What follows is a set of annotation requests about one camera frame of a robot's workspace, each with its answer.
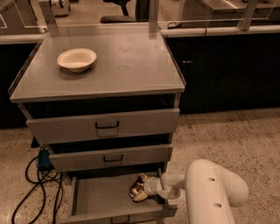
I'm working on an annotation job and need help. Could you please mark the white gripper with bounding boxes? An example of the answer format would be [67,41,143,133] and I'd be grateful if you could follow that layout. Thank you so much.
[133,173,162,203]

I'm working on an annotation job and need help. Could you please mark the orange soda can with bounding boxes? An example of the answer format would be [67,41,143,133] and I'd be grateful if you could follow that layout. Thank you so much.
[129,177,144,199]

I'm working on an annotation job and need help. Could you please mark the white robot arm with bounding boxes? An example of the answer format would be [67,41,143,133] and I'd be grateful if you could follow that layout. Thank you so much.
[129,159,249,224]

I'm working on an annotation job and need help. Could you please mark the middle grey drawer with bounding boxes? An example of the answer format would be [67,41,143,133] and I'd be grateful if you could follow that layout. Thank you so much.
[49,144,173,172]

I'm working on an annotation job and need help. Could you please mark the grey drawer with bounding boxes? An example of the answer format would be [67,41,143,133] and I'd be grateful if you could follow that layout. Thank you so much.
[27,108,179,144]
[49,144,173,172]
[58,172,178,224]

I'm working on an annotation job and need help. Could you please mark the bottom grey drawer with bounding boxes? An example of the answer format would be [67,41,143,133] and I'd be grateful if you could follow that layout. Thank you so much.
[58,172,178,224]

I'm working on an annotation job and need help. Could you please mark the grey drawer cabinet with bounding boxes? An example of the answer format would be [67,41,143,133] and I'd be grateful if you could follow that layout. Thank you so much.
[7,23,186,224]

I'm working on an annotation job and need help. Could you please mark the top grey drawer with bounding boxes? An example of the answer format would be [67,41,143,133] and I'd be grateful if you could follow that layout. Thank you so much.
[27,108,179,144]

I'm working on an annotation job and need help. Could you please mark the blue power box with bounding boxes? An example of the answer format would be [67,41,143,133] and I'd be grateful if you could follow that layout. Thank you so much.
[36,150,53,171]

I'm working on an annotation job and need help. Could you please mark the dark lower cabinets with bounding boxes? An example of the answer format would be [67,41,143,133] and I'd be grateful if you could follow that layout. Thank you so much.
[165,33,280,114]

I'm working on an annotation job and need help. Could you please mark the white bowl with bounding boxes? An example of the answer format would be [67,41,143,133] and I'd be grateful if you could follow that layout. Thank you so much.
[57,48,97,73]

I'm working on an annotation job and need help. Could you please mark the black office chair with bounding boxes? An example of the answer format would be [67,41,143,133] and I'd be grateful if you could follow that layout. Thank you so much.
[100,0,136,24]

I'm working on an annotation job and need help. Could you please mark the black floor cables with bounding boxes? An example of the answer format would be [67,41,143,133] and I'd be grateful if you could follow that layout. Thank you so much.
[10,156,64,224]

